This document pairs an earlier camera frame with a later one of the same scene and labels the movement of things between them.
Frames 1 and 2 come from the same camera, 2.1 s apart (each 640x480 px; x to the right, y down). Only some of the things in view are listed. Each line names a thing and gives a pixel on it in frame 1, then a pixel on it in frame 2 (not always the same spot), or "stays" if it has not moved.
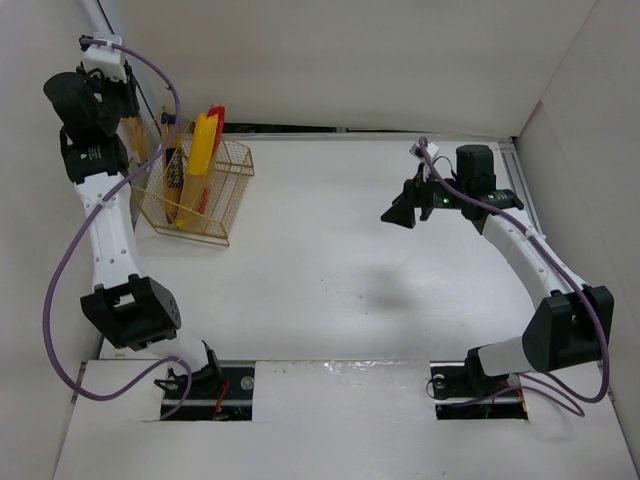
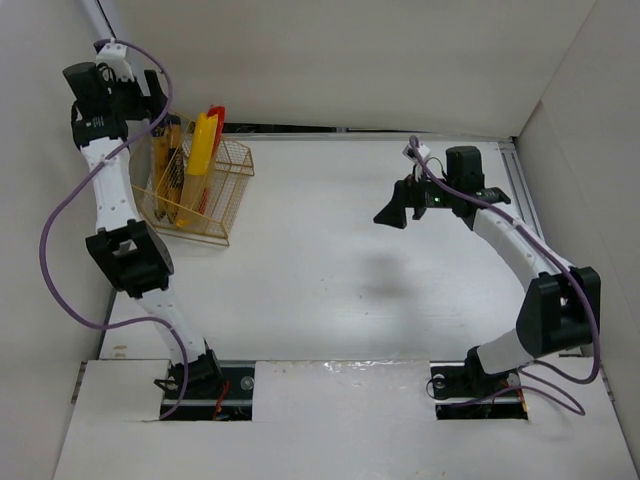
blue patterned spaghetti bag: [133, 132] -> [160, 167]
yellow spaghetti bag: [200, 167] stays
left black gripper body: [110, 105] -> [151, 91]
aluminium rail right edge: [522, 186] stays
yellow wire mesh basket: [195, 190] stays
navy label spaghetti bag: [174, 168] stays
